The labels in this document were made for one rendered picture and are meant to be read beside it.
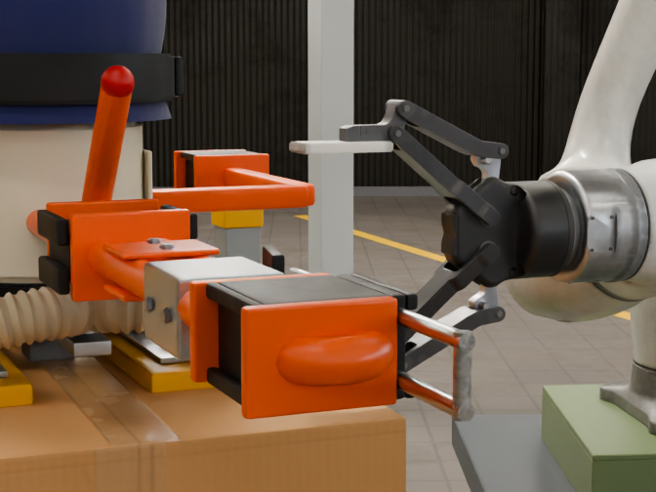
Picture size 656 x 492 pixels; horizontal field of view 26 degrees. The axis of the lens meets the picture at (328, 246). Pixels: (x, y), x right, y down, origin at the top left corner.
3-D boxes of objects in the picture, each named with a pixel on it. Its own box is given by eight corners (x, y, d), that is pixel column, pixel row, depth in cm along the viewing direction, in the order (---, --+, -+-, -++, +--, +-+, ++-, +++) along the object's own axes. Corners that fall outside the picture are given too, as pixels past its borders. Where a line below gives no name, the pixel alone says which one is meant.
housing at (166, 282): (138, 338, 82) (137, 261, 82) (249, 329, 85) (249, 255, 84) (173, 362, 76) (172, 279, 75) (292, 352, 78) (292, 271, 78)
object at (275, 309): (188, 380, 70) (187, 280, 69) (327, 368, 73) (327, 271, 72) (246, 421, 62) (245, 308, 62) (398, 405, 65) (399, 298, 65)
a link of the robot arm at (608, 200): (647, 290, 109) (581, 295, 107) (582, 273, 118) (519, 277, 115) (650, 172, 108) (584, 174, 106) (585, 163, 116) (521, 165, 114)
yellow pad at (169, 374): (58, 321, 141) (57, 271, 141) (155, 314, 145) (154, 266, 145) (150, 397, 110) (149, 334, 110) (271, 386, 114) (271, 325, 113)
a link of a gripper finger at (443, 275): (467, 232, 110) (477, 245, 110) (368, 335, 108) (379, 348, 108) (492, 238, 106) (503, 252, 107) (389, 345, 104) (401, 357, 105)
